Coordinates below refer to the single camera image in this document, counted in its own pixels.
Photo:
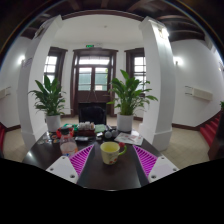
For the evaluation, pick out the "black chair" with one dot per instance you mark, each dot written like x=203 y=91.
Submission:
x=92 y=115

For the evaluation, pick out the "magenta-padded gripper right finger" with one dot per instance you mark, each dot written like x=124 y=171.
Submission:
x=161 y=166

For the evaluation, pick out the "dark wooden stair post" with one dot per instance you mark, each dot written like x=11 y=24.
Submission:
x=218 y=143

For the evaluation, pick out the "flat black device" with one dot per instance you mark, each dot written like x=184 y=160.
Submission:
x=81 y=138

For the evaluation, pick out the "dark-framed window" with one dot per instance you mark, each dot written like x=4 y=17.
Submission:
x=50 y=65
x=139 y=66

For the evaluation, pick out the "grey-headed microphone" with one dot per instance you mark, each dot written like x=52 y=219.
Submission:
x=108 y=134
x=115 y=133

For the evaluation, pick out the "red box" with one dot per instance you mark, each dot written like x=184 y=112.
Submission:
x=58 y=133

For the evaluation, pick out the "green exit sign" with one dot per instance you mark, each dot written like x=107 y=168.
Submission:
x=90 y=46

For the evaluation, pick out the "dark wooden double door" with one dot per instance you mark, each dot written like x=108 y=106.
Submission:
x=93 y=80

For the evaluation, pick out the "glowing wall lamp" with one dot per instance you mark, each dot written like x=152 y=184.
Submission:
x=22 y=60
x=178 y=60

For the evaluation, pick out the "white wall heater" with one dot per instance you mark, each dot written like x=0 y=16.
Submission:
x=200 y=93
x=4 y=92

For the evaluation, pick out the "green and white box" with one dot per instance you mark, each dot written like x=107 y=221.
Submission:
x=70 y=126

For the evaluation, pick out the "potted plant in white pot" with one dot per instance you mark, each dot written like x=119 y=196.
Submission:
x=53 y=122
x=125 y=121

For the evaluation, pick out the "printed white paper leaflet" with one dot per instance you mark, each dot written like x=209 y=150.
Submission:
x=128 y=138

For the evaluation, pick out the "tray of small white cups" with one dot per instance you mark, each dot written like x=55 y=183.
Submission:
x=86 y=126

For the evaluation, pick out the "small green plant on post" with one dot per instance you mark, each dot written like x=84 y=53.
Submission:
x=222 y=105

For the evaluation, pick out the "red carpeted staircase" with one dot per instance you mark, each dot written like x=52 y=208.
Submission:
x=210 y=130
x=2 y=136

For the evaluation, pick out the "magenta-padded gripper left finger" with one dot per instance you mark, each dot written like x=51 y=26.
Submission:
x=61 y=166

